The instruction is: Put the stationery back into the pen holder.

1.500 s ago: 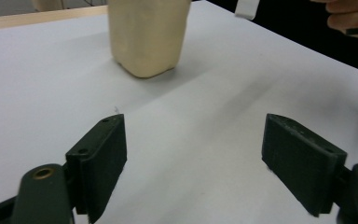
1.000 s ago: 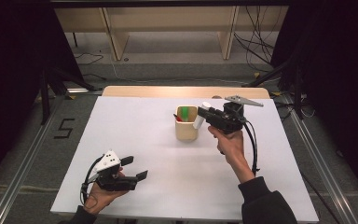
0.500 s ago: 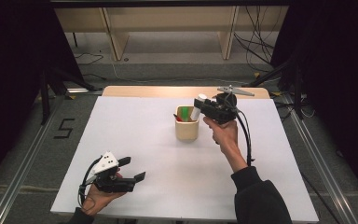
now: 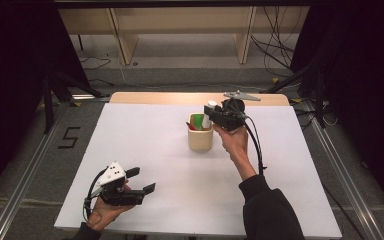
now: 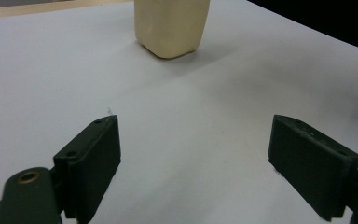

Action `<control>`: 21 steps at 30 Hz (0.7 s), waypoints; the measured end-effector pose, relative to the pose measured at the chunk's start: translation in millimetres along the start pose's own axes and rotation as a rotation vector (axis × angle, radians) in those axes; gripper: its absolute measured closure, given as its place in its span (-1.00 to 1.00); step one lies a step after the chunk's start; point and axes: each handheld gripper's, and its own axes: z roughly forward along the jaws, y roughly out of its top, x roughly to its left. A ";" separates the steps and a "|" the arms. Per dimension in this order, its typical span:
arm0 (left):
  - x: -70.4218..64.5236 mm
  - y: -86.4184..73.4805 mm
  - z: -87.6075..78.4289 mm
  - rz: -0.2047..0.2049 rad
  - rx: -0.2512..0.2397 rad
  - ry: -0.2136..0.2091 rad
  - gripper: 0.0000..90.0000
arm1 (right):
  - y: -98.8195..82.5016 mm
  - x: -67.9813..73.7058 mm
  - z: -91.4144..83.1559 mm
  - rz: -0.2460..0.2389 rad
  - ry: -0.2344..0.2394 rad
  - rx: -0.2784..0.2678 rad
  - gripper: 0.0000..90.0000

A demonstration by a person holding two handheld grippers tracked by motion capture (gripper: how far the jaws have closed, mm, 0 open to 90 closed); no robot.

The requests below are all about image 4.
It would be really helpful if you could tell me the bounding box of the bundle of black cables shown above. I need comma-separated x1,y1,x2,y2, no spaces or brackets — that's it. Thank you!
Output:
249,6,301,78

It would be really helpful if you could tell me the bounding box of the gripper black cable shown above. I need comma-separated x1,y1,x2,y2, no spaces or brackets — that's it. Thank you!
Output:
242,114,268,176
83,168,109,222

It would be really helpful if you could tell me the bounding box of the white glue stick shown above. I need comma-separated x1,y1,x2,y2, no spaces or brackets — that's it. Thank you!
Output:
201,100,218,130

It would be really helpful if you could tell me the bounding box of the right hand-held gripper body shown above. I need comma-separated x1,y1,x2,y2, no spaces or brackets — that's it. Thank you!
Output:
213,90,262,132

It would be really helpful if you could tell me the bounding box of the green highlighter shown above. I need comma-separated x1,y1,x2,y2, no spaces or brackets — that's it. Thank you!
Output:
192,114,206,131

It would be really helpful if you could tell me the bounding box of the light wooden table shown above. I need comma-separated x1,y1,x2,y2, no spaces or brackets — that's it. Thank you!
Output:
109,92,290,107

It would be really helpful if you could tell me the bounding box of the thin black floor cable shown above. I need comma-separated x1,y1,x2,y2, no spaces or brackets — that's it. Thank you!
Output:
323,184,364,240

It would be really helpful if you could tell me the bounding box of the person's left hand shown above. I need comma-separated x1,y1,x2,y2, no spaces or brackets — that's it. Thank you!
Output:
86,181,135,233

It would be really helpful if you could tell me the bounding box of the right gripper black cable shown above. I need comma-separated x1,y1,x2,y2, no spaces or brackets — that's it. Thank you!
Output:
242,114,268,176

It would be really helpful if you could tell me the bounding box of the person's right hand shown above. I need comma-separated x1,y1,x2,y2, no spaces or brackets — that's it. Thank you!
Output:
212,123,258,183

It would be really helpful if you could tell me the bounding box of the light wooden background desk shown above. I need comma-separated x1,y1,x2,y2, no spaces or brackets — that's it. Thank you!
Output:
58,6,311,66

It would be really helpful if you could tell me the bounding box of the aluminium floor rail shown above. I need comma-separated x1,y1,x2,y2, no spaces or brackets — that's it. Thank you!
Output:
301,99,384,240
0,94,111,240

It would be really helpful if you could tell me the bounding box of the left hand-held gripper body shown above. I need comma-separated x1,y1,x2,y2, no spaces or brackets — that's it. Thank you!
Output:
95,161,146,207

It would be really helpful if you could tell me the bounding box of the beige square pen holder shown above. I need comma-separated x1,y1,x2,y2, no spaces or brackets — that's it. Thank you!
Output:
187,112,214,153

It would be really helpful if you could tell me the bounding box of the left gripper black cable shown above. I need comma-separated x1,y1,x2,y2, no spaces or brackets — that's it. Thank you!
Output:
83,168,109,222

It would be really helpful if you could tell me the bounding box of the white table board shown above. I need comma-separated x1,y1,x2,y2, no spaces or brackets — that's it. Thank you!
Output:
53,102,343,239

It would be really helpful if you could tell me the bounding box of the black tripod stand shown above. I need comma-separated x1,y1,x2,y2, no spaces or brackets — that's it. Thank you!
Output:
259,56,328,129
41,71,104,134

